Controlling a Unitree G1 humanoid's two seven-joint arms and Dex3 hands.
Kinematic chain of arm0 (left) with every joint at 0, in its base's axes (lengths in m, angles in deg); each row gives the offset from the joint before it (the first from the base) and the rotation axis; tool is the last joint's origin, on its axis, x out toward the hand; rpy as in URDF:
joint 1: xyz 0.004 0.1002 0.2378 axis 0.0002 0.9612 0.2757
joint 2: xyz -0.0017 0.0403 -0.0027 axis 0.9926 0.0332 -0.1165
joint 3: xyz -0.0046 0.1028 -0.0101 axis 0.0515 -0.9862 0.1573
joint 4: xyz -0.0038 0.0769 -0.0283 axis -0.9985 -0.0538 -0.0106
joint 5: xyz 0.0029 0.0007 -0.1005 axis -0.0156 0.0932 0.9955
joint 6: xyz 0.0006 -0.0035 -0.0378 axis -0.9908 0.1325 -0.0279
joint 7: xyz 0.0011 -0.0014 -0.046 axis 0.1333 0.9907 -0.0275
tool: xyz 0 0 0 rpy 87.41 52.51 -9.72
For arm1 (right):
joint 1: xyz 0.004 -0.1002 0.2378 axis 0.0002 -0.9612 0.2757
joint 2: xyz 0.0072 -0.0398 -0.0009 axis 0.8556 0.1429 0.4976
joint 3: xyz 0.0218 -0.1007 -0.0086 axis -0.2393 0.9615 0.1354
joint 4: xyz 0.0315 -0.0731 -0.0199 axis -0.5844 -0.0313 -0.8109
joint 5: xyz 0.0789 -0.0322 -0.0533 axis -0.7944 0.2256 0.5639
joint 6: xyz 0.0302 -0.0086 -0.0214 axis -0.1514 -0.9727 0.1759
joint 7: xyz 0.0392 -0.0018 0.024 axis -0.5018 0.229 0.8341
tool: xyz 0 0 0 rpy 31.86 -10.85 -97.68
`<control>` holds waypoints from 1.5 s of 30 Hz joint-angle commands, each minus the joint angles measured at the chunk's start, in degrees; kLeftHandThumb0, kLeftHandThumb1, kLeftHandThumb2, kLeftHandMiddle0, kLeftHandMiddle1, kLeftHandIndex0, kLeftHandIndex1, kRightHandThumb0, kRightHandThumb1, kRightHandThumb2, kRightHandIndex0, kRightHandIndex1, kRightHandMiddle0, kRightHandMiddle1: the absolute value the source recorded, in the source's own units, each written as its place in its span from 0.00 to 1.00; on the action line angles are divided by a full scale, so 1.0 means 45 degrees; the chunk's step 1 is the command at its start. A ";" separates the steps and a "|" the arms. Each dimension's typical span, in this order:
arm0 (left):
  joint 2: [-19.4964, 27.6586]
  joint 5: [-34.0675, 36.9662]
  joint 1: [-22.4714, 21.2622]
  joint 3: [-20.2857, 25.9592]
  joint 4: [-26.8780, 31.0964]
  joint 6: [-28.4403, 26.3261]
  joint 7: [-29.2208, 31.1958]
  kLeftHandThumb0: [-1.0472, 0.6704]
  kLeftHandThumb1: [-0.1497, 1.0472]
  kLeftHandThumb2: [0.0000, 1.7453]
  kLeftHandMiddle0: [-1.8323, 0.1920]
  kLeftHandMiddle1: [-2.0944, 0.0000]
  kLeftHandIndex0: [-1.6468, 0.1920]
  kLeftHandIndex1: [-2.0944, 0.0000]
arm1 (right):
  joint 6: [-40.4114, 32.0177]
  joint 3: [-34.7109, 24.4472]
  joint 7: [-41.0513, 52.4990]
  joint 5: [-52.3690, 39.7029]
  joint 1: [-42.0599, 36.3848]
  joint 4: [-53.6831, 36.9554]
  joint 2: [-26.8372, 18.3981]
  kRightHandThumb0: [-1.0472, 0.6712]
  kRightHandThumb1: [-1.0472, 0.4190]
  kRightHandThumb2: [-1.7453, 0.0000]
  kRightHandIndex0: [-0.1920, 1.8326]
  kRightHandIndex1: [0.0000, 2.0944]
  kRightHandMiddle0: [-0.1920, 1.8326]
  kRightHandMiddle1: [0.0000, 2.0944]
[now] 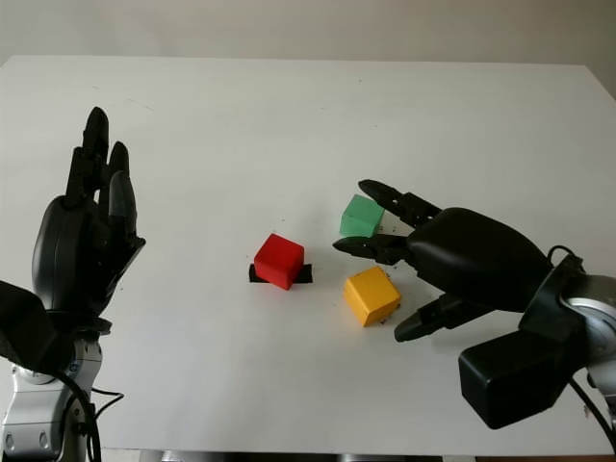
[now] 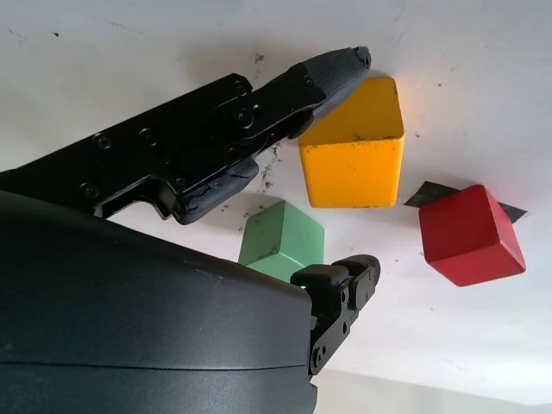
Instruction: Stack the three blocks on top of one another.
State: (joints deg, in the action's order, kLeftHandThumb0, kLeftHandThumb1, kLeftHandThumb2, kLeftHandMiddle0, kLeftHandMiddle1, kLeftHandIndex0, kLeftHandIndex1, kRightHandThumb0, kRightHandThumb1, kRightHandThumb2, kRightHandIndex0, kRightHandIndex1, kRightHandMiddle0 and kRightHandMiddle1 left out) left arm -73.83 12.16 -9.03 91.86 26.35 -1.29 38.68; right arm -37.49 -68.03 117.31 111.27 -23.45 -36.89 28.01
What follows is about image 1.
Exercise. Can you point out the green cube block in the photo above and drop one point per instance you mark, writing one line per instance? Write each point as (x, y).
(358, 216)

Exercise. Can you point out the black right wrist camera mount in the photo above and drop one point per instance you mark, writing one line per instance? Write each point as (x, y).
(515, 380)

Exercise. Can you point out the red cube block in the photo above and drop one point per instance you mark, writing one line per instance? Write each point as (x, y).
(276, 260)

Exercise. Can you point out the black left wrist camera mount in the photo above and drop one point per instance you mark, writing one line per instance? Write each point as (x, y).
(24, 322)

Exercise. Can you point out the black tape strip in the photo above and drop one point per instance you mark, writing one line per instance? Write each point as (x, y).
(306, 274)

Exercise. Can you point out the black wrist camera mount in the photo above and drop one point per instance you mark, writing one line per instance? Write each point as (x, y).
(515, 380)
(24, 322)

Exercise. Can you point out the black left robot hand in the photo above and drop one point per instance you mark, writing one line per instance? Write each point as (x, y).
(62, 255)

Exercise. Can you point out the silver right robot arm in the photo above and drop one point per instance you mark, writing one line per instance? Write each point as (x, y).
(597, 313)

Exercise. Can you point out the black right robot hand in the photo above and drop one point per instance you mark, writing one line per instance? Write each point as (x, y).
(476, 260)

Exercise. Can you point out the yellow cube block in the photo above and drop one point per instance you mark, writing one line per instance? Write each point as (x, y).
(370, 296)

